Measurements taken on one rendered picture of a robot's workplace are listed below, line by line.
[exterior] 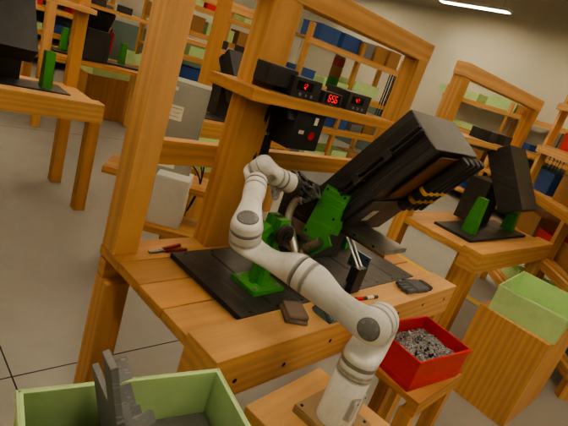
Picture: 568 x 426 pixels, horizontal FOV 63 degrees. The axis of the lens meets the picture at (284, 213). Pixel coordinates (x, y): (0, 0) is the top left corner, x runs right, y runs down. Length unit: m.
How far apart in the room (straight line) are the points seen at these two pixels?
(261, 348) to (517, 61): 10.38
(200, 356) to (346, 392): 0.40
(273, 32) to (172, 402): 1.22
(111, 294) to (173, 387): 0.72
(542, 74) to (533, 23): 1.10
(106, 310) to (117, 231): 0.32
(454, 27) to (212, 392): 11.45
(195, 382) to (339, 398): 0.35
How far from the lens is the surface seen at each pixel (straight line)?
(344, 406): 1.23
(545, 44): 11.25
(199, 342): 1.32
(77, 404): 1.08
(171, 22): 1.51
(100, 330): 1.86
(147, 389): 1.11
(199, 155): 1.80
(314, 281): 1.15
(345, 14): 2.00
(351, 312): 1.12
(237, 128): 1.75
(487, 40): 11.72
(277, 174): 1.54
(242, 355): 1.33
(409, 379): 1.65
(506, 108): 10.59
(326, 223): 1.76
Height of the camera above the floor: 1.67
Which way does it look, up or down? 18 degrees down
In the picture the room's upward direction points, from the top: 18 degrees clockwise
